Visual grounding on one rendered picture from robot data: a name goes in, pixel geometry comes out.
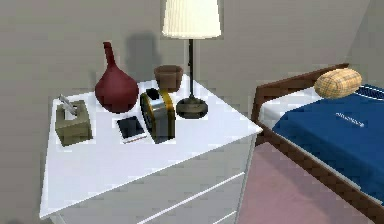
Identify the brown pot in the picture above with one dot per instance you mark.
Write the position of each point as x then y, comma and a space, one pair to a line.
168, 77

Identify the brown wooden bed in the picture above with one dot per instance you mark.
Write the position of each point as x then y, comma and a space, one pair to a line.
333, 140

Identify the olive tissue box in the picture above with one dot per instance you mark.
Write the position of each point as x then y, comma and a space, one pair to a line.
74, 126

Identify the white shade table lamp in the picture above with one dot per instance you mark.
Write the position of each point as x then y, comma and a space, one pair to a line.
191, 20

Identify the black and gold alarm clock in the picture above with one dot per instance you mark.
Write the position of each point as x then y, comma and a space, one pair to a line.
160, 115

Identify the dark red vase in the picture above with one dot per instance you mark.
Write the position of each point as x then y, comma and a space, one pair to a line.
116, 90

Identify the yellow plaid bolster pillow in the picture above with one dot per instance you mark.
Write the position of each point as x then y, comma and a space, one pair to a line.
337, 83

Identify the white chest of drawers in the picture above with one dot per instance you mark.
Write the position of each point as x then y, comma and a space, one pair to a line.
110, 163

